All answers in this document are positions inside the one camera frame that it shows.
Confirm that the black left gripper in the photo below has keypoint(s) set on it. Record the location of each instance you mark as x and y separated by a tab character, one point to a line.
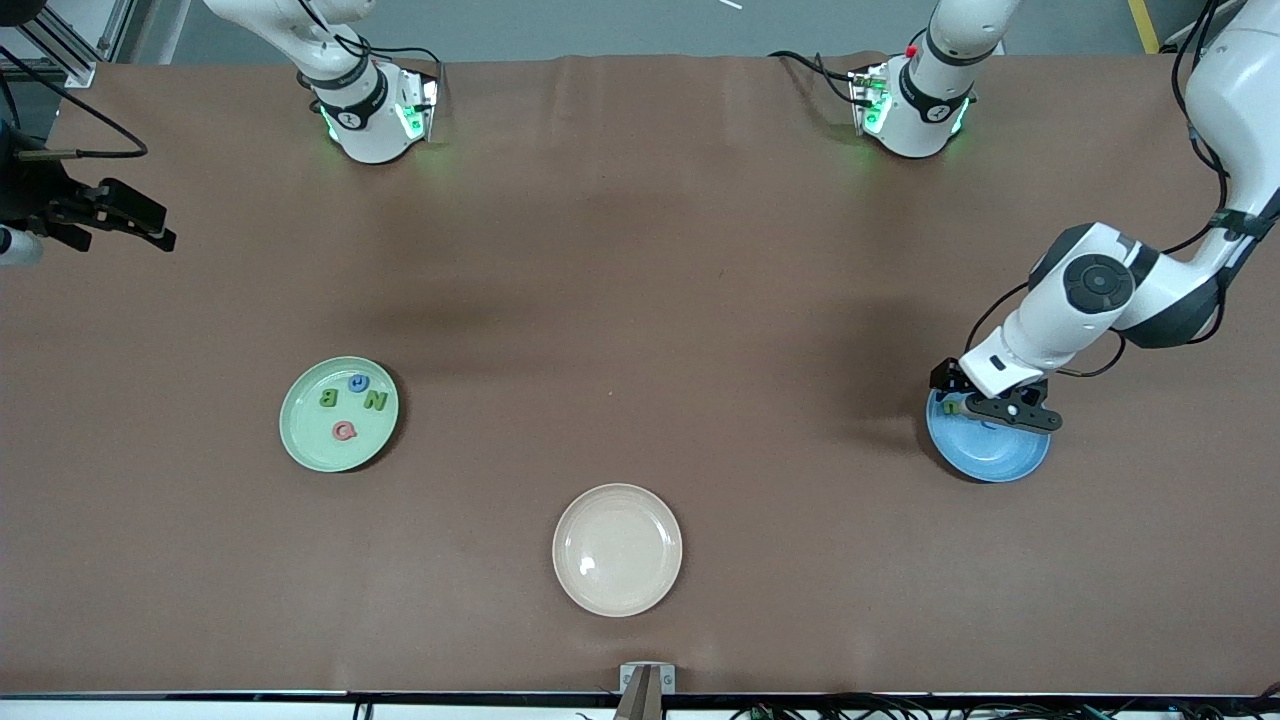
944	379

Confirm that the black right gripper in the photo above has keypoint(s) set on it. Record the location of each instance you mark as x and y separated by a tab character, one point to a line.
32	192

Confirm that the green foam letter B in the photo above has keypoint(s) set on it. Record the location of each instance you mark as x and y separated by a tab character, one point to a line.
329	397

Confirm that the blue foam letter G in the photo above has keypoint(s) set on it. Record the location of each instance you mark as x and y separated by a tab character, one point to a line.
350	383

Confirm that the red foam letter Q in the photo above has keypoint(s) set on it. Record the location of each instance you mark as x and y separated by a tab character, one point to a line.
338	431

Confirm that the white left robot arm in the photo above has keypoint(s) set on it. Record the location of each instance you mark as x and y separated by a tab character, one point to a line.
1090	290

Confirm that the blue plate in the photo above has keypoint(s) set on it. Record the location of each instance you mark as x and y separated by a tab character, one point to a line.
985	455

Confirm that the brown table cover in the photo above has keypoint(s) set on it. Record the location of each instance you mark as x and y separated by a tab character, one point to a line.
800	600

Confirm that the grey base connector plate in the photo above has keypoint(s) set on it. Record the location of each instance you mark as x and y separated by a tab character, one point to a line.
866	100
420	105

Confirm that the light green plate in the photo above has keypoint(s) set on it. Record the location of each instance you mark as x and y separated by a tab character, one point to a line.
310	440

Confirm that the beige plate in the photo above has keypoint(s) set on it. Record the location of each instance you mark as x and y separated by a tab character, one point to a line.
617	550

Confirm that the aluminium frame profile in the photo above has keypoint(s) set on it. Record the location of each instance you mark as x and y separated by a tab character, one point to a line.
80	72

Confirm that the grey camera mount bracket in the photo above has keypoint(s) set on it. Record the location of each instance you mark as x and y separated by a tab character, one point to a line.
667	680

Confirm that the tan camera pole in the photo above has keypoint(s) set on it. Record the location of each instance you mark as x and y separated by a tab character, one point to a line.
642	702

